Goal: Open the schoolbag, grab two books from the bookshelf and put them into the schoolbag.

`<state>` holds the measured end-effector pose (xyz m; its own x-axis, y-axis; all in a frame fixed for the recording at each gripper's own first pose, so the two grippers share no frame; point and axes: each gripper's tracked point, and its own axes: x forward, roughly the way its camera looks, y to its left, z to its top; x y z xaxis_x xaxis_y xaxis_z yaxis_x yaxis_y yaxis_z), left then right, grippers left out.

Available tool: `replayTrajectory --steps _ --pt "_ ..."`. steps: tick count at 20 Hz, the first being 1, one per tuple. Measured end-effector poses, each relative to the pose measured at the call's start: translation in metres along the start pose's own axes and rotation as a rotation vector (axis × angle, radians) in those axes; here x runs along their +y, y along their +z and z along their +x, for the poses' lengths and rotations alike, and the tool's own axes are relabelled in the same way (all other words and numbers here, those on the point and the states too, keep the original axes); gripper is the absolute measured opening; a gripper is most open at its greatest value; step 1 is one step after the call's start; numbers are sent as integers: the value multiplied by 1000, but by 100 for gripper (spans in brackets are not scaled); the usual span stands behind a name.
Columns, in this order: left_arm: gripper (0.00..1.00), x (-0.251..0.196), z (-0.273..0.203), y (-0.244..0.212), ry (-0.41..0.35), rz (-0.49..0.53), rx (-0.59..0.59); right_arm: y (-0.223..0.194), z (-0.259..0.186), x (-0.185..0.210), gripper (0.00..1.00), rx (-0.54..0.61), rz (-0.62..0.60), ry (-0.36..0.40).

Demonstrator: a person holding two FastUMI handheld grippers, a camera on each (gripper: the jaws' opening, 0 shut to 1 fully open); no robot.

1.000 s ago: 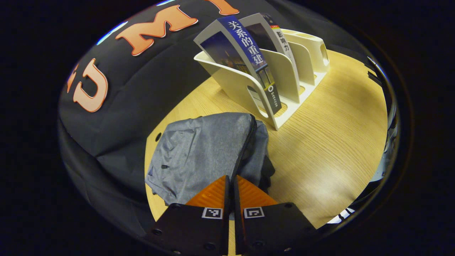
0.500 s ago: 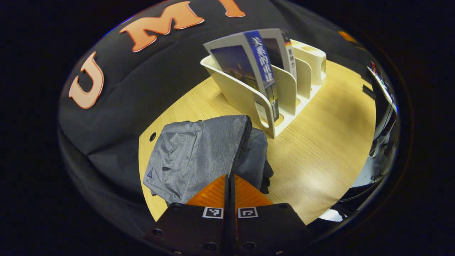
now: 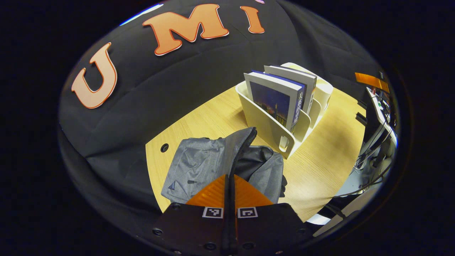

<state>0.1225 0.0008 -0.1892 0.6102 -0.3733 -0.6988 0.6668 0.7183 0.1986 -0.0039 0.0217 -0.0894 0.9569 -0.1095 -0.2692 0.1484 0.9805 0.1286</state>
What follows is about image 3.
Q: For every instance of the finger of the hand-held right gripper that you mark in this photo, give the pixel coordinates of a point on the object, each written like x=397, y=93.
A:
x=371, y=81

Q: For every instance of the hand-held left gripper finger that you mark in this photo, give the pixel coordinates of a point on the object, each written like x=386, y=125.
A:
x=234, y=234
x=226, y=234

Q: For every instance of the grey cover book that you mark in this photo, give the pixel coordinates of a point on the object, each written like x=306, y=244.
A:
x=310, y=89

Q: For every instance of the grey schoolbag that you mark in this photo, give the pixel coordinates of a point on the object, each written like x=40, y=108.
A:
x=199, y=163

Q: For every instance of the blue cover book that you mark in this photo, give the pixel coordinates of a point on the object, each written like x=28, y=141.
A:
x=270, y=103

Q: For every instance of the white bookshelf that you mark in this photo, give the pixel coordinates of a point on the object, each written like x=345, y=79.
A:
x=266, y=124

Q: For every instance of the black backdrop cloth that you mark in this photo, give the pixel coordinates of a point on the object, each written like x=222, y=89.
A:
x=160, y=89

